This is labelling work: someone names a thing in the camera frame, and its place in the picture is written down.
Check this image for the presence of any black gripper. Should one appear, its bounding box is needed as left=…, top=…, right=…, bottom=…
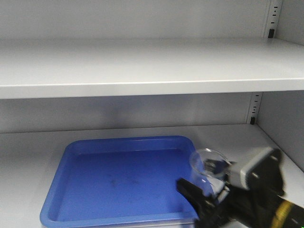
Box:
left=176, top=178, right=283, bottom=228

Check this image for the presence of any clear glass beaker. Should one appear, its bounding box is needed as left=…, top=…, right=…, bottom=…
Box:
left=189, top=148, right=231, bottom=200

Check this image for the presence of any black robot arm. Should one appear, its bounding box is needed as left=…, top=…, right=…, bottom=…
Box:
left=176, top=178, right=304, bottom=228

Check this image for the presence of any grey cabinet upper shelf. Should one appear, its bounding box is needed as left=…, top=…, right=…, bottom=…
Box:
left=0, top=38, right=304, bottom=99

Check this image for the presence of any black lower shelf clip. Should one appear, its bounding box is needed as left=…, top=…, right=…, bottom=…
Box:
left=250, top=117, right=256, bottom=125

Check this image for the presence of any blue plastic tray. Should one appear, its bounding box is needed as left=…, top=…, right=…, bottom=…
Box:
left=40, top=136, right=196, bottom=228

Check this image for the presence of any black shelf support clip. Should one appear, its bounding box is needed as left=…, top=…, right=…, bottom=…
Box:
left=268, top=29, right=275, bottom=38

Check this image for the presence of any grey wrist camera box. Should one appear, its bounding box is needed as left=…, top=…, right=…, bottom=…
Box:
left=228, top=147, right=284, bottom=196

